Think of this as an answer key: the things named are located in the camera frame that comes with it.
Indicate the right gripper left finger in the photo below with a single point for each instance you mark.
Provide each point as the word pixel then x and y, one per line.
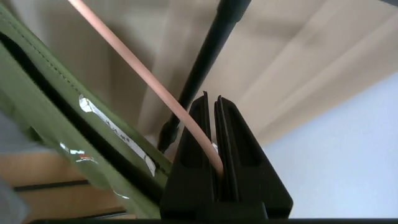
pixel 189 180

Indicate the pink clothes hanger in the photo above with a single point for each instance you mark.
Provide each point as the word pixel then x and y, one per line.
pixel 149 79

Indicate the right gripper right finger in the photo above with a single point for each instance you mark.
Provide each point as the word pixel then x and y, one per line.
pixel 255 183

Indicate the green garment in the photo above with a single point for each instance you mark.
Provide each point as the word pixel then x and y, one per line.
pixel 31 93

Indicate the black clothes rack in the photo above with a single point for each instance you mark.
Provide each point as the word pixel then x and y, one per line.
pixel 205 62

